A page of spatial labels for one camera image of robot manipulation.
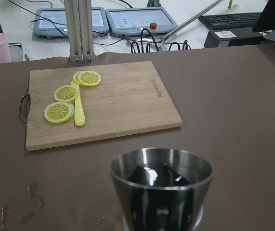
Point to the steel double jigger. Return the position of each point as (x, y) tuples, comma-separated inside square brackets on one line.
[(161, 189)]

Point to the bamboo cutting board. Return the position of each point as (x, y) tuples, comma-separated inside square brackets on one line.
[(131, 99)]

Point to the yellow plastic knife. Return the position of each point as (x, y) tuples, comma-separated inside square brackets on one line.
[(79, 116)]

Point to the lemon slice near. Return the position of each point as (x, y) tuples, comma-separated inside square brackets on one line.
[(89, 78)]

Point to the lemon slice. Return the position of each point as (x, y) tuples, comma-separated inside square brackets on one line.
[(59, 112), (89, 78), (66, 93)]

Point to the lemon slice middle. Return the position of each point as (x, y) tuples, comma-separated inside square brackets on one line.
[(66, 93)]

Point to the lemon slice far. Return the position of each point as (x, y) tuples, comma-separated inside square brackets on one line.
[(59, 112)]

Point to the right teach pendant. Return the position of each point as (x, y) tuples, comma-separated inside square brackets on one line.
[(130, 22)]

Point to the teach pendant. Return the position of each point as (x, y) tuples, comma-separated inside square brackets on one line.
[(51, 23), (130, 22)]

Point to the left teach pendant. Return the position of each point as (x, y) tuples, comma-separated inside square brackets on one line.
[(51, 23)]

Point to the black keyboard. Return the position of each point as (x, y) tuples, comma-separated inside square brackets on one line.
[(226, 21)]

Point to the black monitor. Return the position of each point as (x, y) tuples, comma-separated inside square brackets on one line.
[(266, 20)]

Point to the aluminium frame post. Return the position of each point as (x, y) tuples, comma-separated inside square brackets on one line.
[(79, 24)]

